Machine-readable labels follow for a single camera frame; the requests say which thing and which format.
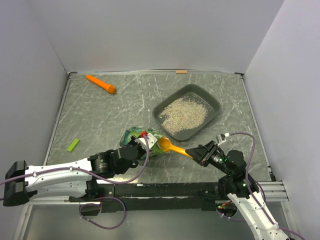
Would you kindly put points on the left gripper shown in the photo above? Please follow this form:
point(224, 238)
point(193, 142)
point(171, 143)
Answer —
point(134, 141)

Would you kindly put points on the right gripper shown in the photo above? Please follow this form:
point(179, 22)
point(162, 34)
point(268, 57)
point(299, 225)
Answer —
point(198, 153)

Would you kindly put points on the green litter bag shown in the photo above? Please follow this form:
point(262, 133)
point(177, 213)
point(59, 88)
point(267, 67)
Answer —
point(135, 135)

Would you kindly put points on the yellow plastic scoop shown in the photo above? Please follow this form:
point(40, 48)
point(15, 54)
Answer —
point(166, 146)

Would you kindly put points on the grey litter box tray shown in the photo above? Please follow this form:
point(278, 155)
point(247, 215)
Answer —
point(194, 92)

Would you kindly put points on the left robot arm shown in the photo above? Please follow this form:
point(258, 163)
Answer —
point(75, 179)

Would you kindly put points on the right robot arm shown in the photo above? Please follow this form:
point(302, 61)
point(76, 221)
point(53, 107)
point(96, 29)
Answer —
point(240, 188)

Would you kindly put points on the litter granules pile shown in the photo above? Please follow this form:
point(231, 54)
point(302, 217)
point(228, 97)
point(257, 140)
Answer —
point(183, 114)

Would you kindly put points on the black base bar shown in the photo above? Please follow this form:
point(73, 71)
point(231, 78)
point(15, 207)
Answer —
point(203, 196)

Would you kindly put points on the green rectangular block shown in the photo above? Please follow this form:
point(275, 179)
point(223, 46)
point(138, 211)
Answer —
point(73, 145)

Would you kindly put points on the orange carrot toy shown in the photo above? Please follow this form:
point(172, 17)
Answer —
point(111, 89)

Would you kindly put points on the brown tape piece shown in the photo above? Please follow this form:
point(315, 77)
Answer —
point(181, 72)

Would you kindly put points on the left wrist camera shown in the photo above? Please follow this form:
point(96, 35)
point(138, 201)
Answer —
point(147, 140)

